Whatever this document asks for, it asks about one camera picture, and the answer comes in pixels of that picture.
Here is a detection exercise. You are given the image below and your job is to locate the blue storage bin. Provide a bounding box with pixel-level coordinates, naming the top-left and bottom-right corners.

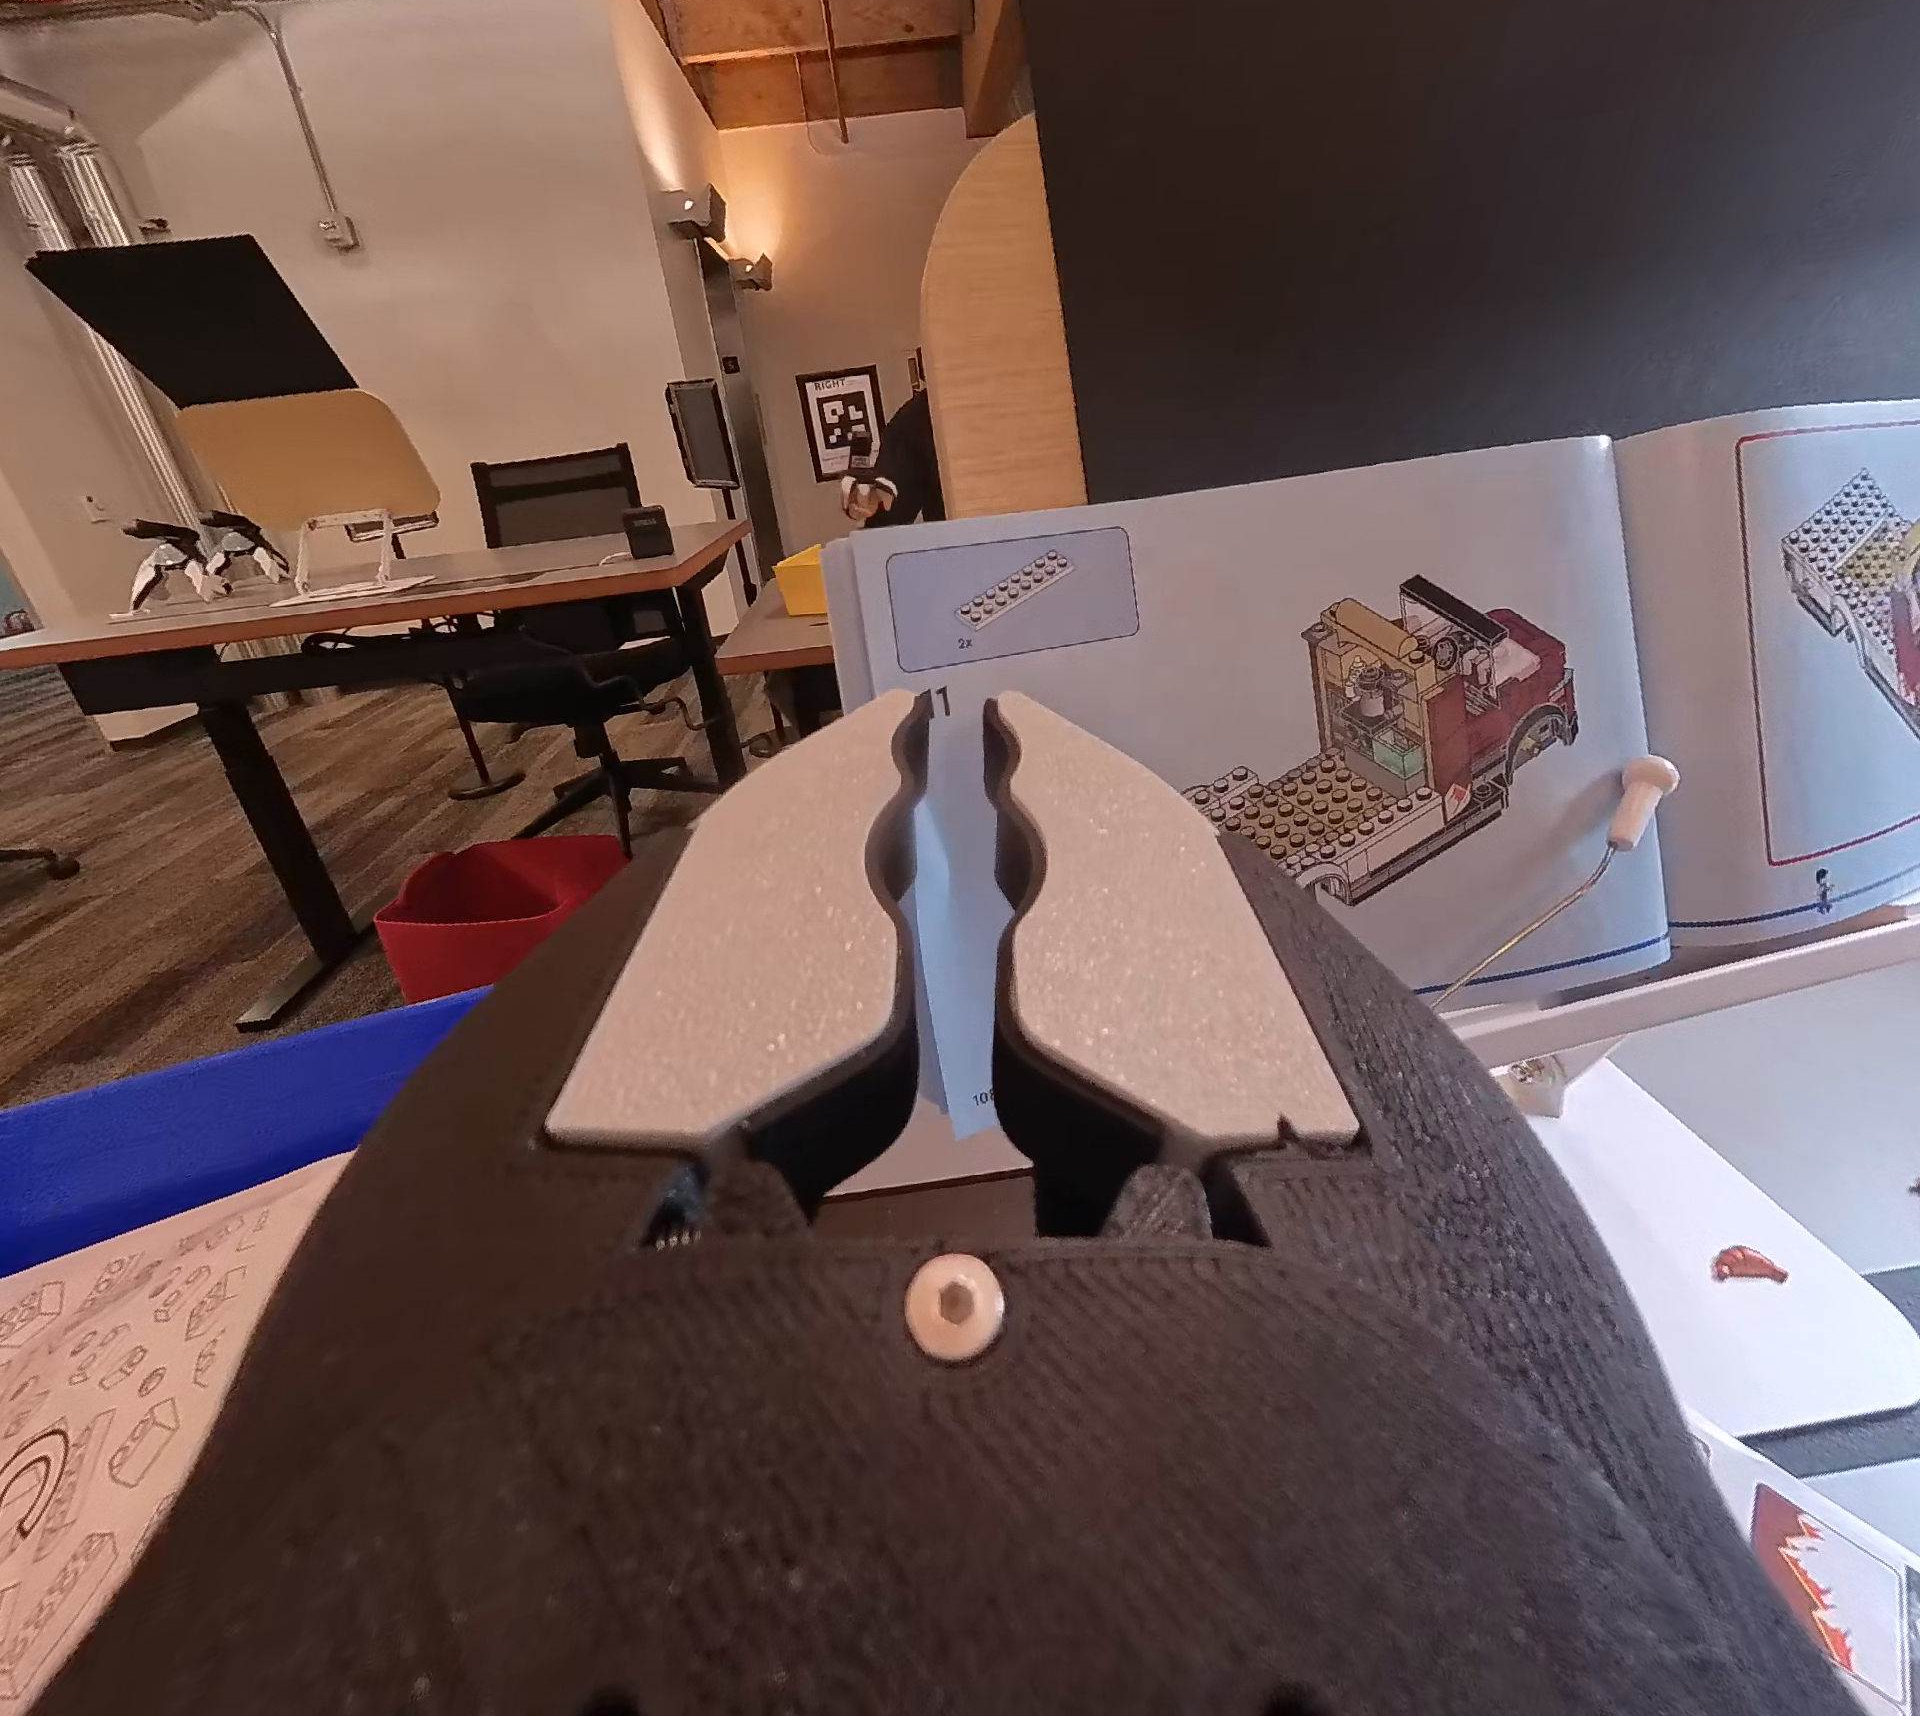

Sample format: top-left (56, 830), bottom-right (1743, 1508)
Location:
top-left (0, 978), bottom-right (500, 1285)

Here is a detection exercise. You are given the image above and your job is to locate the white book stand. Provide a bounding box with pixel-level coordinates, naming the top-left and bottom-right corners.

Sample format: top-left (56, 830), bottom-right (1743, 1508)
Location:
top-left (1426, 755), bottom-right (1920, 1447)

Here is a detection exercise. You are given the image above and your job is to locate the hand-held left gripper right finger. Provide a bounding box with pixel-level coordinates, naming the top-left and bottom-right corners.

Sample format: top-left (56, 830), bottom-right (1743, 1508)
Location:
top-left (981, 688), bottom-right (1372, 1169)

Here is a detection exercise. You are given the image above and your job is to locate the book stand with beige board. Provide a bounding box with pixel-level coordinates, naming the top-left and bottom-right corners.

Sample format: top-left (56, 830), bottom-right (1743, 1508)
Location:
top-left (179, 386), bottom-right (442, 609)

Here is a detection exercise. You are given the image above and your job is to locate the sticker sheet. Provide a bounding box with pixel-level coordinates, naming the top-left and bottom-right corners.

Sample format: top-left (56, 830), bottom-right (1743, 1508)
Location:
top-left (1706, 1432), bottom-right (1920, 1716)

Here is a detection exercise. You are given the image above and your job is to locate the red floor bin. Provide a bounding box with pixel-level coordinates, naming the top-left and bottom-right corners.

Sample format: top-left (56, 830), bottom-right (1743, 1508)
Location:
top-left (378, 837), bottom-right (631, 1003)

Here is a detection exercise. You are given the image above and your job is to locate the black office chair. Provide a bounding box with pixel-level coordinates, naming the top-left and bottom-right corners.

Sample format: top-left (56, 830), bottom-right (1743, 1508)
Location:
top-left (451, 445), bottom-right (723, 852)

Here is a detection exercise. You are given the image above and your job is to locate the square tag poster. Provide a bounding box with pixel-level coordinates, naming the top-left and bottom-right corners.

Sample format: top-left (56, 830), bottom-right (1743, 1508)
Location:
top-left (793, 363), bottom-right (885, 487)

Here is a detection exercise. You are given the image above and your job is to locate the corrugated silver duct pipe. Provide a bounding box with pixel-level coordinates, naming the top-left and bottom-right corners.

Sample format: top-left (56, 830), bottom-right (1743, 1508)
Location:
top-left (0, 71), bottom-right (205, 520)

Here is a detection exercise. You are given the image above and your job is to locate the black tilted panel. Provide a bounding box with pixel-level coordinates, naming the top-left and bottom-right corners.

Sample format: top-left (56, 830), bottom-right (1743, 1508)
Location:
top-left (31, 236), bottom-right (367, 413)

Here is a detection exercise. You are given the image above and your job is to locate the printed paper bag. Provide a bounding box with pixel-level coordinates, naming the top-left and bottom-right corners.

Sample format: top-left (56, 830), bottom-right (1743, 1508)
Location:
top-left (0, 1163), bottom-right (359, 1716)

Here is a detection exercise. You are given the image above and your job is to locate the building instruction booklet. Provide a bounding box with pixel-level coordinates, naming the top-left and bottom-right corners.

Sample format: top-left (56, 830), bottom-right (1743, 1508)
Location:
top-left (817, 394), bottom-right (1920, 1145)

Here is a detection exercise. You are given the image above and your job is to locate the black monitor on pole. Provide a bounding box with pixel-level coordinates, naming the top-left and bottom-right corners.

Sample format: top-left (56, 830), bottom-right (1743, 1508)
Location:
top-left (666, 376), bottom-right (750, 496)

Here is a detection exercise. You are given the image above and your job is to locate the wooden office desk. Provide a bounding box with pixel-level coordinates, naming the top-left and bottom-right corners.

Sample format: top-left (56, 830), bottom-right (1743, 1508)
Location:
top-left (0, 520), bottom-right (751, 1035)
top-left (715, 574), bottom-right (844, 760)

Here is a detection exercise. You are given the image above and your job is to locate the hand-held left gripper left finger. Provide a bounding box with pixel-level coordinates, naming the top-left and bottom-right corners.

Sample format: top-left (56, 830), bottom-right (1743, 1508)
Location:
top-left (536, 688), bottom-right (932, 1163)

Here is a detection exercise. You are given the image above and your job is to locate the wooden arched partition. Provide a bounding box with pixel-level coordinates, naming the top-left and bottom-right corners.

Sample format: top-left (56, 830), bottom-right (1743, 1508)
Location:
top-left (916, 113), bottom-right (1086, 525)

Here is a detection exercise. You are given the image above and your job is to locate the spare gripper tool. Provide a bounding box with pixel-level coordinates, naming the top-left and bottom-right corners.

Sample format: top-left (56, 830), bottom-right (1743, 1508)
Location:
top-left (205, 507), bottom-right (292, 589)
top-left (116, 512), bottom-right (207, 615)

